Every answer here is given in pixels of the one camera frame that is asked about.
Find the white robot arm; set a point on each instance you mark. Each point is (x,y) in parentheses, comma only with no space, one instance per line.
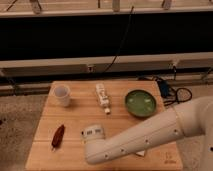
(192,118)

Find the white sponge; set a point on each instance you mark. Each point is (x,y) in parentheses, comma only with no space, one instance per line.
(141,153)

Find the white tube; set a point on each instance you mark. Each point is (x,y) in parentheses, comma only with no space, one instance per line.
(103,98)

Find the green bowl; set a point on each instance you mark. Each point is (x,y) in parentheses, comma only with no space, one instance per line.
(140,103)

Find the white plastic cup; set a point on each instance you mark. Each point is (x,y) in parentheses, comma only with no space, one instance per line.
(62,94)

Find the brown red marker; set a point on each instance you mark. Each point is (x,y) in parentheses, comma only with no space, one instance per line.
(58,136)

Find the wooden board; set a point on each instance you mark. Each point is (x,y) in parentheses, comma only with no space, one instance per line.
(85,111)

